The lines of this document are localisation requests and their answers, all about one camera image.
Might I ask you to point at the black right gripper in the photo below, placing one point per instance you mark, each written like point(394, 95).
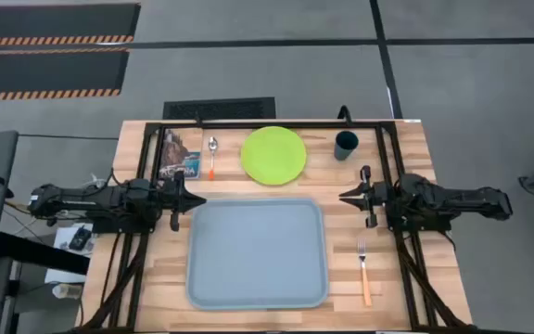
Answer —
point(376, 197)

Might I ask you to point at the clear plastic bottle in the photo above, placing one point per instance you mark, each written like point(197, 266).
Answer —
point(67, 291)

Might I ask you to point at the white paper sheet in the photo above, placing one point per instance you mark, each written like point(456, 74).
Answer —
point(65, 266)

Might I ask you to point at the lime green plate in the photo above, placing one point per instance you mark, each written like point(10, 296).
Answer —
point(274, 155)

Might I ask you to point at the black handheld device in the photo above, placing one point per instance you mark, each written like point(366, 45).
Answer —
point(80, 238)

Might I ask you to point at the dark green ribbed cup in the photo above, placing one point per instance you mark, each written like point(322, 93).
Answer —
point(345, 147)

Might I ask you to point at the black floor vent grille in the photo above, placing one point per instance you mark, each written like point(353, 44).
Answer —
point(218, 108)

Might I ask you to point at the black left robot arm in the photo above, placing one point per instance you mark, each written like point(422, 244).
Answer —
point(77, 200)

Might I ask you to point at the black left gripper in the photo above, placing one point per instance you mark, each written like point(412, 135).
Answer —
point(174, 199)

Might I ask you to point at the grey plastic tray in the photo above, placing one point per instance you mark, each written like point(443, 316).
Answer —
point(258, 255)

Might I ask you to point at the black hazard striped floor mat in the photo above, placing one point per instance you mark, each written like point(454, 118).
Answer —
point(54, 21)
point(44, 72)

